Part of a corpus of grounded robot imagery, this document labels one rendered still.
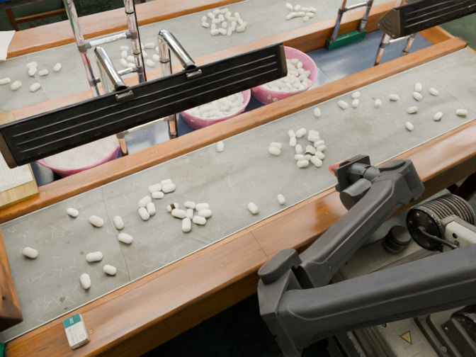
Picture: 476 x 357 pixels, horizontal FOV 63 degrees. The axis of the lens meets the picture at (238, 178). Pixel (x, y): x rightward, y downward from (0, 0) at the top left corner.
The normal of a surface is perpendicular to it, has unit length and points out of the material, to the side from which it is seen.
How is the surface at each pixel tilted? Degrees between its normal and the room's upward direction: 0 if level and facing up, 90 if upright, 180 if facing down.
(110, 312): 0
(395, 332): 0
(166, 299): 0
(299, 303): 42
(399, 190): 37
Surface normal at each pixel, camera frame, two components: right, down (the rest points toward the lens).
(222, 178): 0.06, -0.60
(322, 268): 0.52, -0.15
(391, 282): -0.50, -0.84
